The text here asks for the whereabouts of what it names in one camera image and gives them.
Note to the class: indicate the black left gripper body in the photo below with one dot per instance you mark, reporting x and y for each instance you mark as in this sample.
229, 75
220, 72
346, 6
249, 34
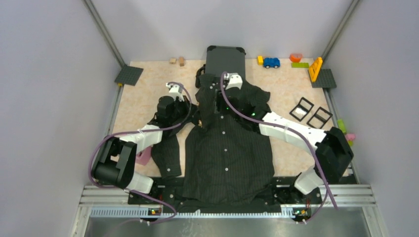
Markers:
181, 110

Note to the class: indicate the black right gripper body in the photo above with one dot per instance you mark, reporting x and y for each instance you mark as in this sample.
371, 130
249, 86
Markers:
222, 106

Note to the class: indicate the black pinstriped button shirt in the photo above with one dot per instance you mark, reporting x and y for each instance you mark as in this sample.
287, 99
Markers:
227, 161

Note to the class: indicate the black frame brooch box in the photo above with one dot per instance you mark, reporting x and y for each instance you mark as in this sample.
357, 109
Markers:
301, 109

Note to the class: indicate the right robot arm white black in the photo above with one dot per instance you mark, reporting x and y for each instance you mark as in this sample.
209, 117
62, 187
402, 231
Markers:
330, 149

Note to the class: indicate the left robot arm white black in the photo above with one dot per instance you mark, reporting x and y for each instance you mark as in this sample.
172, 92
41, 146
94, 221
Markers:
113, 160

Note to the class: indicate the dark grey case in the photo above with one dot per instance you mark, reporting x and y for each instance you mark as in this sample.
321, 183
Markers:
221, 59

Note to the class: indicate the wooden block right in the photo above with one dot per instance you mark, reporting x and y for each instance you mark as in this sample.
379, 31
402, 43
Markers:
181, 61

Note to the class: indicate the pink stapler box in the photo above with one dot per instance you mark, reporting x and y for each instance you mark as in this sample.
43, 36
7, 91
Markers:
143, 157

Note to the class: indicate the left dark grey baseplate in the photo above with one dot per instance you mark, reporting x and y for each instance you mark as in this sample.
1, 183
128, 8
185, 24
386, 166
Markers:
129, 75

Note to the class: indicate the dark grey baseplate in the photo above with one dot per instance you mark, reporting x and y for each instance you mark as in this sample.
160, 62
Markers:
129, 75
325, 80

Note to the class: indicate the yellow toy brick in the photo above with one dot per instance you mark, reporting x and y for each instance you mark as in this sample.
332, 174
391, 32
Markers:
260, 60

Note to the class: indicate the blue toy car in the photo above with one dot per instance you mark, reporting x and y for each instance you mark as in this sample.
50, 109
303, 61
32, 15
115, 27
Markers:
271, 63

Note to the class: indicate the green flat brick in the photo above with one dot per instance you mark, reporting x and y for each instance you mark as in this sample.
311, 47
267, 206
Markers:
300, 65

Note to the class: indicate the orange bowl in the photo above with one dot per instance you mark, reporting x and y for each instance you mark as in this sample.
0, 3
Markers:
295, 57

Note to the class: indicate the orange toy ladder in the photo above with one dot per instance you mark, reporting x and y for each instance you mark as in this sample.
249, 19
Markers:
314, 69

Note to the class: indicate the right dark grey baseplate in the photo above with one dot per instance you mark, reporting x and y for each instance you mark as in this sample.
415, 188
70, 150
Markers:
325, 80

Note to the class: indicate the green pink toy bricks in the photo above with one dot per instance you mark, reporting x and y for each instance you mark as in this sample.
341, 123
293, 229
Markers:
350, 137

